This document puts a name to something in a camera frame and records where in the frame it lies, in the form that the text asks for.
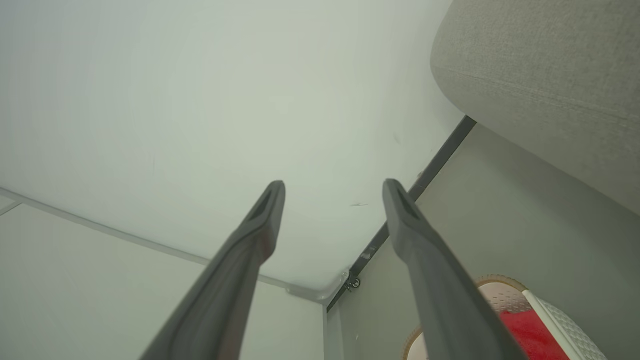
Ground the white perforated laundry basket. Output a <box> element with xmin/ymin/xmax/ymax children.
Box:
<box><xmin>402</xmin><ymin>274</ymin><xmax>608</xmax><ymax>360</ymax></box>

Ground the red garment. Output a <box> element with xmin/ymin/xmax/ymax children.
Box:
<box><xmin>499</xmin><ymin>309</ymin><xmax>571</xmax><ymax>360</ymax></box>

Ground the black baseboard strip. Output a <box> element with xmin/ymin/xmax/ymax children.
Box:
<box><xmin>326</xmin><ymin>115</ymin><xmax>477</xmax><ymax>313</ymax></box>

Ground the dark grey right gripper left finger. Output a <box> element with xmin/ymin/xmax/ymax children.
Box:
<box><xmin>140</xmin><ymin>180</ymin><xmax>286</xmax><ymax>360</ymax></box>

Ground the grey fabric sofa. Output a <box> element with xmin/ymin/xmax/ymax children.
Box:
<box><xmin>430</xmin><ymin>0</ymin><xmax>640</xmax><ymax>216</ymax></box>

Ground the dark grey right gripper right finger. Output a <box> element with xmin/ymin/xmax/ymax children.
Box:
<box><xmin>382</xmin><ymin>178</ymin><xmax>528</xmax><ymax>360</ymax></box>

